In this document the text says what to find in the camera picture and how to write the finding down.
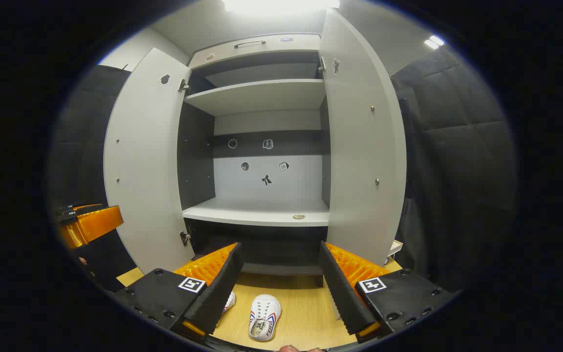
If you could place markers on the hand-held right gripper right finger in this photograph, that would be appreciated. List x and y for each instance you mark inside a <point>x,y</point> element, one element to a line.
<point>342,288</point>

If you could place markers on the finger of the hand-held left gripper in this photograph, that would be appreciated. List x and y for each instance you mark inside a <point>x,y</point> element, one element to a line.
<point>96,222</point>

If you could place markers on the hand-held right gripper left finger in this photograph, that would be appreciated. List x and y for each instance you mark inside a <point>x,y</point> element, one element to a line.
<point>223,288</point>

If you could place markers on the white canvas shoe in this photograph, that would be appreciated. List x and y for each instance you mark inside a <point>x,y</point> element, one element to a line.
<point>228,302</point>
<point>264,318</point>

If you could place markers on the white book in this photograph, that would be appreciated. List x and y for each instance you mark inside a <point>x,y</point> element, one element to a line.
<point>395,248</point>

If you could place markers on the ceiling light panel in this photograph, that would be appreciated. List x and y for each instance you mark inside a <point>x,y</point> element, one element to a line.
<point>434,41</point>
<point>281,5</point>

